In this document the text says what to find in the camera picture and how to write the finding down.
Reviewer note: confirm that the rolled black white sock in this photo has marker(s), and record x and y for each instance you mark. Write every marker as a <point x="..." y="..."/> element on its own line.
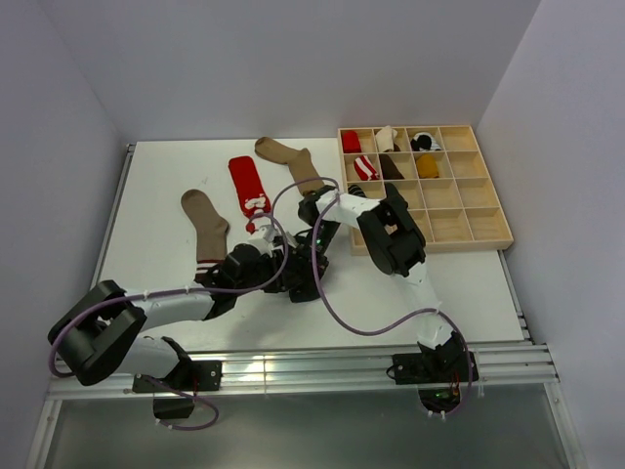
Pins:
<point x="424" y="141"/>

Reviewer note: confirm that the rolled black striped sock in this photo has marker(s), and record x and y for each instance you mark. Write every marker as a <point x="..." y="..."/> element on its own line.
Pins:
<point x="356" y="190"/>

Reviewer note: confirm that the tan sock at back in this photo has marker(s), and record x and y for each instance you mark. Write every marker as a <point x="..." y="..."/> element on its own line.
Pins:
<point x="298" y="161"/>

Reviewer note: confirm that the brown sock with striped cuff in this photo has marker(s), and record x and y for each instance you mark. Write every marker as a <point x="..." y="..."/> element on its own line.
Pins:
<point x="211" y="231"/>

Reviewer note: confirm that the rolled red white striped sock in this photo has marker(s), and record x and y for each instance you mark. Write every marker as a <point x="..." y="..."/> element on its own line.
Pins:
<point x="365" y="169"/>

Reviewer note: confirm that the rolled cream sock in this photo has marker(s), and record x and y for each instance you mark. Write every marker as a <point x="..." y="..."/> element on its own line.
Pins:
<point x="386" y="139"/>

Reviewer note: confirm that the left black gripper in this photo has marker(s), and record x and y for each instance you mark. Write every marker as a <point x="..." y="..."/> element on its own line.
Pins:
<point x="286" y="281"/>

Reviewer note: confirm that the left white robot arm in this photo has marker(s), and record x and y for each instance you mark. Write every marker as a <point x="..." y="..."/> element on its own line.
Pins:
<point x="105" y="332"/>

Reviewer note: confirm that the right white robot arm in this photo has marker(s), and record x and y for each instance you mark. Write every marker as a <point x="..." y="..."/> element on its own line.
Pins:
<point x="396" y="246"/>

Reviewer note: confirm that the navy blue patterned sock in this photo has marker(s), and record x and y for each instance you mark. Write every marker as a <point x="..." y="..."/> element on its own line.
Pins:
<point x="304" y="293"/>

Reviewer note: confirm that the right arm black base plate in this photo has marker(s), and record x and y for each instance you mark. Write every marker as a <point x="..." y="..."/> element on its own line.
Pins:
<point x="425" y="371"/>

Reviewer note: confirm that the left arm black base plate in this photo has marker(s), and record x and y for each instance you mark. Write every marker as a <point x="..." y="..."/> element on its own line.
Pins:
<point x="178" y="395"/>

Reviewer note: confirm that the aluminium mounting rail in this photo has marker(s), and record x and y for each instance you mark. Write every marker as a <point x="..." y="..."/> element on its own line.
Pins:
<point x="516" y="416"/>

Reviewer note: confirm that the wooden compartment tray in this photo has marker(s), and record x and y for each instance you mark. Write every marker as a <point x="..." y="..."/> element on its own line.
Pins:
<point x="458" y="211"/>

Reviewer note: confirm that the rolled dark brown sock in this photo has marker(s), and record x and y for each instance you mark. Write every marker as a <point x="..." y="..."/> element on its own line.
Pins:
<point x="389" y="168"/>

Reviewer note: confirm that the red sock with white pattern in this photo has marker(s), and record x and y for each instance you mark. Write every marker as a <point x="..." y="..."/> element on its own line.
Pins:
<point x="252" y="197"/>

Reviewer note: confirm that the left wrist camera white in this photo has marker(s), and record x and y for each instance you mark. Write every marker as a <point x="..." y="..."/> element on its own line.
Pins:
<point x="262" y="239"/>

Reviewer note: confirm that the rolled mustard yellow sock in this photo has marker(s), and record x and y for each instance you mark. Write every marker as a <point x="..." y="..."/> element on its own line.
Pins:
<point x="427" y="167"/>

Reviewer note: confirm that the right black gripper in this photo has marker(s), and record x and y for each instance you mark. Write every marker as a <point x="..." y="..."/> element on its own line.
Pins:
<point x="304" y="260"/>

